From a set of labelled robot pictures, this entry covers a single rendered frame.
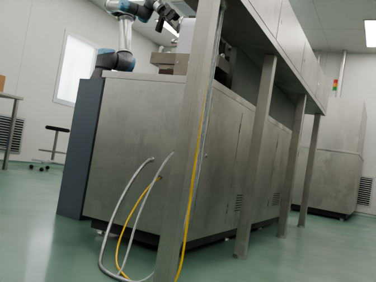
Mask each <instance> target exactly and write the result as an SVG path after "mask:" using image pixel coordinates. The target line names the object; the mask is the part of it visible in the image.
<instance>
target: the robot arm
mask: <svg viewBox="0 0 376 282"><path fill-rule="evenodd" d="M104 8H105V10H106V11H107V12H108V13H109V14H111V15H113V16H116V17H117V21H118V22H119V49H118V51H117V52H116V51H115V50H114V49H110V48H100V49H99V50H98V51H97V56H96V62H95V68H94V71H93V73H92V75H91V76H90V79H101V80H106V79H105V78H102V71H112V70H115V71H120V72H132V71H133V69H134V67H135V64H136V59H135V58H133V53H132V52H131V25H132V23H133V22H134V21H135V20H136V18H137V17H138V20H139V21H141V22H142V23H147V22H148V21H149V19H150V18H151V16H152V14H153V12H154V11H156V13H157V14H159V18H158V22H157V25H156V29H155V30H156V31H157V32H159V33H161V32H162V29H163V25H164V23H165V21H166V22H167V23H168V24H169V25H170V26H171V27H172V28H173V29H174V30H175V31H176V32H178V26H179V22H180V21H179V20H178V19H179V18H180V16H179V14H178V13H177V12H176V11H175V10H174V9H172V8H171V6H170V5H169V4H168V3H167V2H166V3H164V2H163V1H162V0H145V3H144V5H143V6H142V5H141V4H137V3H135V2H132V1H129V0H106V1H105V3H104Z"/></svg>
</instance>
